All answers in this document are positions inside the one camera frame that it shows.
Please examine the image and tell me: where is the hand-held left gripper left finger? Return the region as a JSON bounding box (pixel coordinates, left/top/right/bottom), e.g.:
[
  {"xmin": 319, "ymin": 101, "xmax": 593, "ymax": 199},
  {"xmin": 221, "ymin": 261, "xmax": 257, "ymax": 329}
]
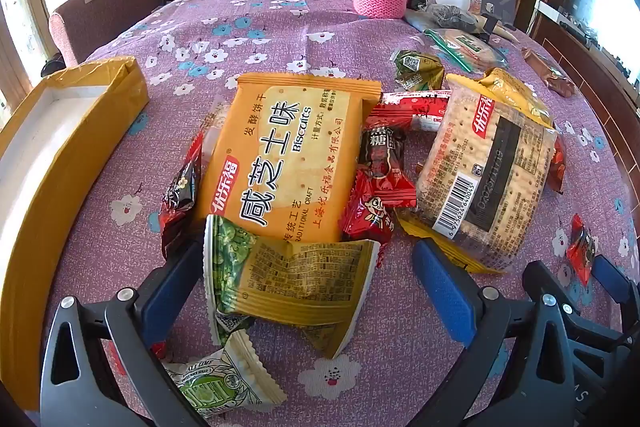
[{"xmin": 40, "ymin": 239, "xmax": 211, "ymax": 427}]

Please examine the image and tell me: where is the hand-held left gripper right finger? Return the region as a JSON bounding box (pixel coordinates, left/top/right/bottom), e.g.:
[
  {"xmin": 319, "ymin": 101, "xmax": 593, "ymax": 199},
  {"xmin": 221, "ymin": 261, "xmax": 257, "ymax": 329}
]
[{"xmin": 411, "ymin": 238, "xmax": 601, "ymax": 427}]

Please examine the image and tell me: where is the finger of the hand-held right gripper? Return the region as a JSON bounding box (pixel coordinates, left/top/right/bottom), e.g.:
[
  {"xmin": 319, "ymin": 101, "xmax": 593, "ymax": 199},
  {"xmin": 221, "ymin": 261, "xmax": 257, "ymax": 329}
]
[
  {"xmin": 592, "ymin": 253, "xmax": 640, "ymax": 333},
  {"xmin": 522, "ymin": 260, "xmax": 601, "ymax": 348}
]

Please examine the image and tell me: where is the small red candy packet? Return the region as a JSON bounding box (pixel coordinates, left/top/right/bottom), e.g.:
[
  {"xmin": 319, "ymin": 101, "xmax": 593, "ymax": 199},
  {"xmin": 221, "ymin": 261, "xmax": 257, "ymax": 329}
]
[{"xmin": 567, "ymin": 214, "xmax": 596, "ymax": 288}]

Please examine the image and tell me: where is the red cartoon candy packet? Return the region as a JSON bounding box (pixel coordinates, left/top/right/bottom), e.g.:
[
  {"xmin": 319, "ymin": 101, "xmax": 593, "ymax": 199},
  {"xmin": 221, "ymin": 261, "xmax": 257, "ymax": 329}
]
[{"xmin": 340, "ymin": 169, "xmax": 417, "ymax": 244}]

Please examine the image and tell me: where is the clear cracker packet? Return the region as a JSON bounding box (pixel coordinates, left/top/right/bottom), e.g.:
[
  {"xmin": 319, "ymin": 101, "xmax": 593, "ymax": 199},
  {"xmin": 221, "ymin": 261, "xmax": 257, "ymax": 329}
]
[{"xmin": 400, "ymin": 74, "xmax": 558, "ymax": 275}]

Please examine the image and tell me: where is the green pea snack packet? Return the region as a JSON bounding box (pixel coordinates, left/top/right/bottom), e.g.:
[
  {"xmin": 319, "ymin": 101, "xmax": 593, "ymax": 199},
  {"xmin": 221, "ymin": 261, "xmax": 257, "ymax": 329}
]
[{"xmin": 202, "ymin": 214, "xmax": 382, "ymax": 360}]

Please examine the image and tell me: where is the orange biscuit packet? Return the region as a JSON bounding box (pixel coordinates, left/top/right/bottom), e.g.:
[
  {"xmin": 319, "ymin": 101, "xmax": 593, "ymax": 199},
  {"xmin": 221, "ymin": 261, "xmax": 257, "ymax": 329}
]
[{"xmin": 197, "ymin": 73, "xmax": 383, "ymax": 244}]

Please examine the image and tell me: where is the yellow cardboard box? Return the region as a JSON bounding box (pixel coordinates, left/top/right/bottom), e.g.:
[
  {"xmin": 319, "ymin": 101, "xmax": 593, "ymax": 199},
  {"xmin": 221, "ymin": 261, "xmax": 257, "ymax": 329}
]
[{"xmin": 0, "ymin": 56, "xmax": 150, "ymax": 360}]

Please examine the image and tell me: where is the small green white packet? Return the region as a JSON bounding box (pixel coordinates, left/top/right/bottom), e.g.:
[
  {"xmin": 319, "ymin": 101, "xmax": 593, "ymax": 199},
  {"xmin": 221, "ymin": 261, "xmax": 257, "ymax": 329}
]
[
  {"xmin": 214, "ymin": 309, "xmax": 257, "ymax": 348},
  {"xmin": 162, "ymin": 329, "xmax": 286, "ymax": 418}
]

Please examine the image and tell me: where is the dark red snack packet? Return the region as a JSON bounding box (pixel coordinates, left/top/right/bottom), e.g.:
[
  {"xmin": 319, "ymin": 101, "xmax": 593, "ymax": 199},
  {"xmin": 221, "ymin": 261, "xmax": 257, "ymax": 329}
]
[{"xmin": 159, "ymin": 129, "xmax": 206, "ymax": 260}]

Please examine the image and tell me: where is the red date snack packet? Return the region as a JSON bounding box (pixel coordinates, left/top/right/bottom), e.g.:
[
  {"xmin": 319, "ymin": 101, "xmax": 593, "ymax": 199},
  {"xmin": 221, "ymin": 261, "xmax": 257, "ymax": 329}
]
[{"xmin": 545, "ymin": 127, "xmax": 568, "ymax": 194}]

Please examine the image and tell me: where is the red white snack packet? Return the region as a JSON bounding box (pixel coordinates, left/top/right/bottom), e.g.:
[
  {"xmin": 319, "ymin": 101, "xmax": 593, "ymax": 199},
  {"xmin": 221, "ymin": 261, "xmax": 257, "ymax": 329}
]
[{"xmin": 365, "ymin": 89, "xmax": 453, "ymax": 132}]

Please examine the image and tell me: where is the yellow chips packet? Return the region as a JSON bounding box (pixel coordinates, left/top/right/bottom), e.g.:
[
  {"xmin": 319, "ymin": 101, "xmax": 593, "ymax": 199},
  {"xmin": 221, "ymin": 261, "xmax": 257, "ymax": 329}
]
[{"xmin": 480, "ymin": 68, "xmax": 556, "ymax": 128}]

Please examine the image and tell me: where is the brown snack packet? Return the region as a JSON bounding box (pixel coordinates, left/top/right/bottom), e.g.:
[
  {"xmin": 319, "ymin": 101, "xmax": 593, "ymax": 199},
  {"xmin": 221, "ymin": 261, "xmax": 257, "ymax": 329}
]
[{"xmin": 521, "ymin": 48, "xmax": 576, "ymax": 98}]

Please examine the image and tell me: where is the brown wooden cabinet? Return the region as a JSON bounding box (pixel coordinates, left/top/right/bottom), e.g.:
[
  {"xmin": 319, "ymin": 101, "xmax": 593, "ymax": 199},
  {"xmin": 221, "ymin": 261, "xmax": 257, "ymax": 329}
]
[{"xmin": 530, "ymin": 4, "xmax": 640, "ymax": 148}]

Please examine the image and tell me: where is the green gold snack packet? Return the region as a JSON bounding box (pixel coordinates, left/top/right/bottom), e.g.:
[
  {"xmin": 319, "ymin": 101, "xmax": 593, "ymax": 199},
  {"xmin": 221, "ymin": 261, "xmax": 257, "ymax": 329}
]
[{"xmin": 391, "ymin": 49, "xmax": 446, "ymax": 92}]

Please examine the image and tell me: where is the round rice cracker packet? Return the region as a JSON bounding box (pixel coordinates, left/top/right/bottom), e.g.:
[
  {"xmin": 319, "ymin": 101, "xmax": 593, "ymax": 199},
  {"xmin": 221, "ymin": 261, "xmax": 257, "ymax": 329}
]
[{"xmin": 424, "ymin": 28, "xmax": 510, "ymax": 74}]

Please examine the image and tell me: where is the beige sachet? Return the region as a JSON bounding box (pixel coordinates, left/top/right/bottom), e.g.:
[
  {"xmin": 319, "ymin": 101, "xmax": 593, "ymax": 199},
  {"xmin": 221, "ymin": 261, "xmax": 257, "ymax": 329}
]
[{"xmin": 487, "ymin": 24, "xmax": 518, "ymax": 44}]

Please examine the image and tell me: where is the dark plastic bag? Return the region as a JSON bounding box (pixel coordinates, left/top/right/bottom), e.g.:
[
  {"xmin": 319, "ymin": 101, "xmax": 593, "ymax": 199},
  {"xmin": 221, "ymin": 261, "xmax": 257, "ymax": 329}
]
[{"xmin": 430, "ymin": 4, "xmax": 481, "ymax": 32}]

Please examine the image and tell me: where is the brown armchair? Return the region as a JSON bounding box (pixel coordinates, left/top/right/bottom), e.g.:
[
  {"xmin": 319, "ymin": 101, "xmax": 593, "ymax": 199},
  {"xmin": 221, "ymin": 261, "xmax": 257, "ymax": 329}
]
[{"xmin": 48, "ymin": 0, "xmax": 182, "ymax": 66}]

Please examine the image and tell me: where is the purple floral tablecloth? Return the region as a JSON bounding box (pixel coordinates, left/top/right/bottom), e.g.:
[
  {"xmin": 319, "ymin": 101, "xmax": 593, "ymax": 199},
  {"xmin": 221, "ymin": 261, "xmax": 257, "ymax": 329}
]
[{"xmin": 50, "ymin": 0, "xmax": 640, "ymax": 427}]

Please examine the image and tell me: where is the glass door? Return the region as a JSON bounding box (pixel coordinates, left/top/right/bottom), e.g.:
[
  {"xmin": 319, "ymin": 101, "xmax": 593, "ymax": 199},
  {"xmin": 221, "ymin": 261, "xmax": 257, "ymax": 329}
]
[{"xmin": 0, "ymin": 0, "xmax": 56, "ymax": 128}]

